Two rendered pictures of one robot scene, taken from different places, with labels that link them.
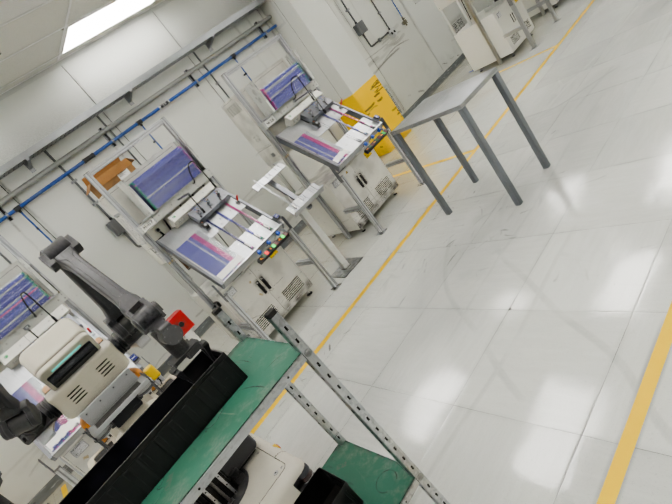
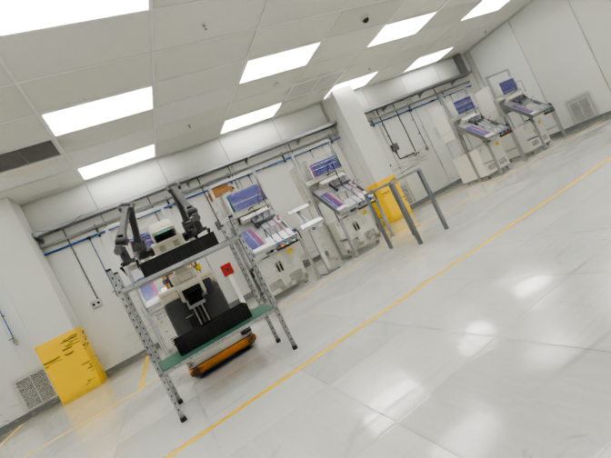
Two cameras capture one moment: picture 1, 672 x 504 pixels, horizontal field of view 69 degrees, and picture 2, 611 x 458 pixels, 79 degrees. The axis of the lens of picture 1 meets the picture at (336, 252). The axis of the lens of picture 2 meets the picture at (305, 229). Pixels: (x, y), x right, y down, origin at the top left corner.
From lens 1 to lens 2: 1.65 m
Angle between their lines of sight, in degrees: 19
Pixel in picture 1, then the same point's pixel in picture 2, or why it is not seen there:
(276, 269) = (289, 261)
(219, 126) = (291, 185)
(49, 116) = (205, 162)
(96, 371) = (172, 243)
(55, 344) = (161, 225)
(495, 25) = (477, 156)
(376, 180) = (365, 229)
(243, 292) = (266, 266)
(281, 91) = (321, 168)
